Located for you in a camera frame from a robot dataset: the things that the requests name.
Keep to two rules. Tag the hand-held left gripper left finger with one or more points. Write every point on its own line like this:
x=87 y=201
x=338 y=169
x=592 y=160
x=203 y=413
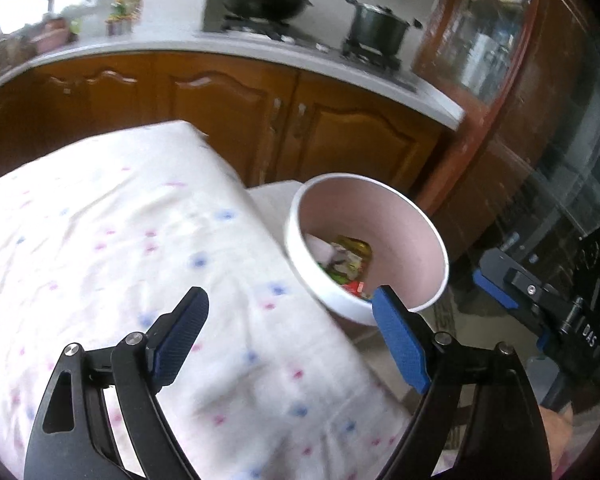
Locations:
x=180 y=341

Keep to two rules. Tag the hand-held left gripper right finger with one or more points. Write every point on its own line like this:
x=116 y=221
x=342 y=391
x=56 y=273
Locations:
x=400 y=346

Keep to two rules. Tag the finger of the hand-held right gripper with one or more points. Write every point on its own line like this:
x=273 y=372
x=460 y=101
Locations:
x=544 y=344
x=510 y=272

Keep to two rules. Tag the green snack wrapper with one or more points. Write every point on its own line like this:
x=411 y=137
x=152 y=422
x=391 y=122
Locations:
x=350 y=257

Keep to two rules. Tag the white bucket with pink inside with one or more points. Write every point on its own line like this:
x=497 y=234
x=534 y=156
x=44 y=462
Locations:
x=405 y=235

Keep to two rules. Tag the person's right hand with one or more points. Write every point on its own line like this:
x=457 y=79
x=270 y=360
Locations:
x=555 y=435

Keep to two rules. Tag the white dotted cloth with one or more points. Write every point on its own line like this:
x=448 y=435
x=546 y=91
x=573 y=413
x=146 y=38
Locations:
x=130 y=240

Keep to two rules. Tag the dark glass door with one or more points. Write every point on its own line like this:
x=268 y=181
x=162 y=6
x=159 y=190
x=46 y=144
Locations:
x=570 y=150

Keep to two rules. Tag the wooden glass display cabinet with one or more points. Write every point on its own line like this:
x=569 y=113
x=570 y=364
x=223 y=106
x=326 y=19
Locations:
x=480 y=60

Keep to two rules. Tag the brown wooden lower cabinet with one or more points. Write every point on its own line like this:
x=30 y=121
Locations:
x=205 y=105

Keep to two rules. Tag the dark cooking pot with lid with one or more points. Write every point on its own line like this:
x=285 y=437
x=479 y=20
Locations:
x=380 y=27

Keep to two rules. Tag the gas stove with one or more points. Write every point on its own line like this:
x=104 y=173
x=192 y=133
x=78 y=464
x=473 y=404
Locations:
x=325 y=45

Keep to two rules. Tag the white kitchen countertop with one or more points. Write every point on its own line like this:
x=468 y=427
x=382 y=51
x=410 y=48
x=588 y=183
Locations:
x=180 y=45

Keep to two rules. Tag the pink basin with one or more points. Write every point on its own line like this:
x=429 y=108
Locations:
x=52 y=37

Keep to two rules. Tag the green capped bottle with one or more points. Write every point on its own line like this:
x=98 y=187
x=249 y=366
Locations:
x=116 y=9

